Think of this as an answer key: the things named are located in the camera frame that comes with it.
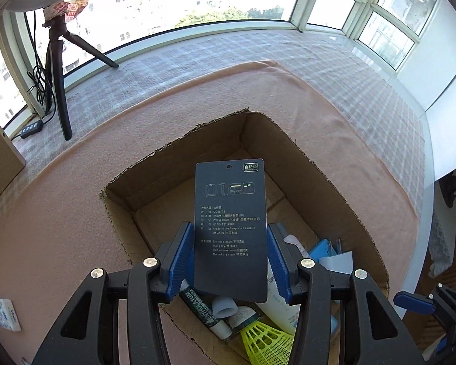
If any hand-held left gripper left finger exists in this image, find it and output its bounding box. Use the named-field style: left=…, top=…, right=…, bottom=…
left=30, top=221, right=196, bottom=365

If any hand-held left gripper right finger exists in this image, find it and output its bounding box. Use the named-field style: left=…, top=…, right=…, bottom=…
left=266, top=222, right=428, bottom=365

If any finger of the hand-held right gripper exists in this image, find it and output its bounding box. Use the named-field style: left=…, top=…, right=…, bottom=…
left=435, top=323, right=456, bottom=362
left=393, top=284, right=456, bottom=325

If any blue plastic case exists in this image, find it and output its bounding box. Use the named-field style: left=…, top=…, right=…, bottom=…
left=308, top=239, right=337, bottom=261

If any green cream tube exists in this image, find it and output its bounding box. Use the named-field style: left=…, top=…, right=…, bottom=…
left=180, top=285, right=232, bottom=339

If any white sunscreen bottle blue cap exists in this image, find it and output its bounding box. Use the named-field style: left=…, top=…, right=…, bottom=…
left=256, top=266, right=308, bottom=335

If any small white cap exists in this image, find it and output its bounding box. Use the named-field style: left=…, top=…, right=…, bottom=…
left=212, top=297, right=238, bottom=320

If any yellow shuttlecock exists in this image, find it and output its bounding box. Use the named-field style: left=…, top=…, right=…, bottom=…
left=228, top=306, right=295, bottom=365

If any cardboard box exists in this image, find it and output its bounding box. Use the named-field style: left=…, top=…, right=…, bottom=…
left=99, top=108, right=390, bottom=365

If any white lace cloth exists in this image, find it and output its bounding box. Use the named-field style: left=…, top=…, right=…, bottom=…
left=427, top=211, right=449, bottom=278

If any dark object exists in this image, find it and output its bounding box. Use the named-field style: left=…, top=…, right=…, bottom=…
left=439, top=175, right=456, bottom=208

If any patterned tissue pack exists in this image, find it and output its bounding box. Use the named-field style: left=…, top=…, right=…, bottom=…
left=0, top=298, right=22, bottom=331

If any black power strip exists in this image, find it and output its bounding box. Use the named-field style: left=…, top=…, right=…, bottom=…
left=20, top=119, right=44, bottom=139

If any large light wooden board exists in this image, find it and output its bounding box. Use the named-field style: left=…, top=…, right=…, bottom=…
left=0, top=103, right=26, bottom=198

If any black tripod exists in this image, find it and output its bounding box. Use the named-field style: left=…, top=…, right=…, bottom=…
left=42, top=17, right=120, bottom=141

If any checked white cloth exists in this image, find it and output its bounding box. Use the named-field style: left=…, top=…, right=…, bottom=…
left=11, top=28, right=430, bottom=217

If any red patterned paper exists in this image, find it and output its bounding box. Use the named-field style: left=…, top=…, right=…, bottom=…
left=45, top=0, right=90, bottom=21

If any black ring light cable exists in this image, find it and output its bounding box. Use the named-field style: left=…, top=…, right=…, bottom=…
left=25, top=11, right=57, bottom=122

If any white window frame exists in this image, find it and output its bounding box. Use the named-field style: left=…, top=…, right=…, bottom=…
left=0, top=0, right=441, bottom=122

